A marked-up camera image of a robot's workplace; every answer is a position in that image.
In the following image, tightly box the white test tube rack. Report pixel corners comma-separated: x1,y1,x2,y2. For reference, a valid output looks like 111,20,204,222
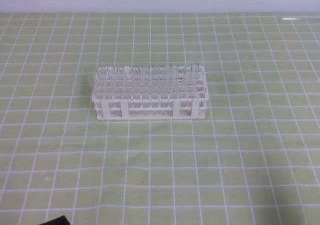
89,65,209,120

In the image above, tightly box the green checked tablecloth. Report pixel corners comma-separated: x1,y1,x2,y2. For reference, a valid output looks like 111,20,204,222
0,13,320,225

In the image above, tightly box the clear glass test tube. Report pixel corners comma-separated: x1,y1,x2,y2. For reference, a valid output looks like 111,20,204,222
191,63,200,92

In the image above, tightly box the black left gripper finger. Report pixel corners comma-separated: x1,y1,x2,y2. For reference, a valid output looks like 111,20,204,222
42,215,71,225

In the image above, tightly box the clear tube at rack right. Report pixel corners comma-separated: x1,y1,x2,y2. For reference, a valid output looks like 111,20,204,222
184,66,193,97

